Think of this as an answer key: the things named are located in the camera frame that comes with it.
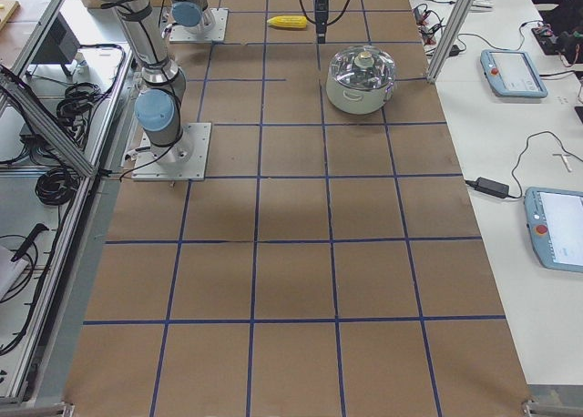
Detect coiled black cables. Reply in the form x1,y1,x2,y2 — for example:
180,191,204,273
55,82,108,136

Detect far blue teach pendant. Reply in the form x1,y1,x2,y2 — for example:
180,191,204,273
480,50,547,99

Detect aluminium frame post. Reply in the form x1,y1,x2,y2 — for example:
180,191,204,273
426,0,474,84

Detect glass pot lid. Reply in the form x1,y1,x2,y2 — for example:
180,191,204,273
329,45,397,91

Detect near blue teach pendant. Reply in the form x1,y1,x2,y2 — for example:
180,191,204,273
524,187,582,273

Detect pale green cooking pot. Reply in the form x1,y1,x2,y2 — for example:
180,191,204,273
325,72,395,115

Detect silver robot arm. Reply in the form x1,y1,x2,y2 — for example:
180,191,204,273
163,0,346,44
99,0,193,164

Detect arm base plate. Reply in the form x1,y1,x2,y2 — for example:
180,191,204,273
130,123,211,181
169,5,229,44

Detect aluminium frame rail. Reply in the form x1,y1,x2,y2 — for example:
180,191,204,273
1,65,97,178

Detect black power adapter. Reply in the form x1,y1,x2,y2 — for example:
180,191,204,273
465,177,509,198

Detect yellow corn cob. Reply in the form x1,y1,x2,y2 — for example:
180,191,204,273
267,15,308,30

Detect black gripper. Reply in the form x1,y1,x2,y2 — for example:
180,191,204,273
313,0,329,43

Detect blue teach pendant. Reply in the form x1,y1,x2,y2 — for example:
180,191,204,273
524,187,582,273
480,50,547,99

